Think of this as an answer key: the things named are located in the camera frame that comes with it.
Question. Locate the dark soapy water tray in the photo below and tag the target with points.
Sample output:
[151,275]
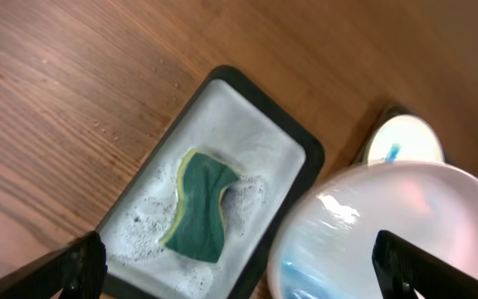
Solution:
[277,160]

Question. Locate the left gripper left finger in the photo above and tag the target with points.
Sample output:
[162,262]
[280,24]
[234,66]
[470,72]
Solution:
[77,270]

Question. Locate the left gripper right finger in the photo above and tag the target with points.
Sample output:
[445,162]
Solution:
[405,271]

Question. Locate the white plate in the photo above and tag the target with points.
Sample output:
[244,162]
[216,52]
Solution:
[399,135]
[324,247]

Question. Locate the green yellow sponge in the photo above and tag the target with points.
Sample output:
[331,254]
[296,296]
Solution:
[198,227]

